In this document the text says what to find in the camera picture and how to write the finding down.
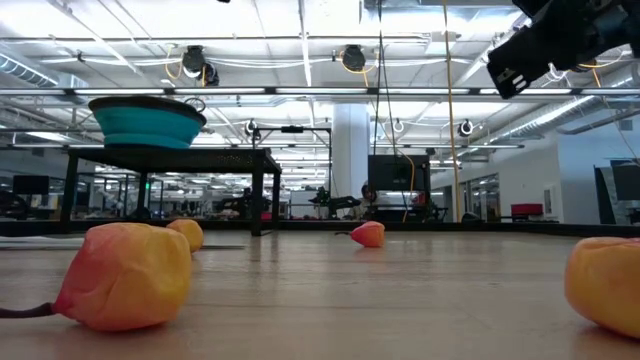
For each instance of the black desktop monitor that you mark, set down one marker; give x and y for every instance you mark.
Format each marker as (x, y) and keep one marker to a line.
(30, 185)

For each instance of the small orange yellow toy pear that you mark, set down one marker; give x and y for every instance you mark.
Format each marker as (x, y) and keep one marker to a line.
(190, 232)
(371, 235)
(605, 285)
(125, 280)

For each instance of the red box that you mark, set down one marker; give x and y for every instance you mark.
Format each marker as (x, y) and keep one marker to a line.
(526, 210)

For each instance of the black monitor on stand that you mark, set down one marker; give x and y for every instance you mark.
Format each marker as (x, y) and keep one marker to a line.
(395, 172)

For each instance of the dark wall screen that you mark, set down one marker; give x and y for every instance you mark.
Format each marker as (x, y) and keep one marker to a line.
(627, 182)

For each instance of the white round column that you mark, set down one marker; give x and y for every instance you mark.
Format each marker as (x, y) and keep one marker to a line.
(350, 160)

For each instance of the person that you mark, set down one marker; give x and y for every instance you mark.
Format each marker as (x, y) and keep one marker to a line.
(369, 192)

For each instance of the black perforated riser shelf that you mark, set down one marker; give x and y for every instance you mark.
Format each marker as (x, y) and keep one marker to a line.
(175, 160)

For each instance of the black camera rig frame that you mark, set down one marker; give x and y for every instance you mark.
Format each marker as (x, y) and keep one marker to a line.
(292, 129)

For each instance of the long ceiling light strip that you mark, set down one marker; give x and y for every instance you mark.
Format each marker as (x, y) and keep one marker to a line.
(320, 91)

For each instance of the black background robot arm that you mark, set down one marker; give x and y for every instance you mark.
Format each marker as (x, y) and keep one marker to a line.
(340, 201)
(240, 202)

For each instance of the blue collapsible bowl grey rim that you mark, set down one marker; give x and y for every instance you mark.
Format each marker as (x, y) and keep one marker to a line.
(147, 125)

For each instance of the silver ceiling duct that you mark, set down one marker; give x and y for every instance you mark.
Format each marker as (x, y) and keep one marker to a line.
(565, 116)

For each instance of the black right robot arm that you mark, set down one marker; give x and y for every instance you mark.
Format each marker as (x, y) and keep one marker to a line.
(590, 25)

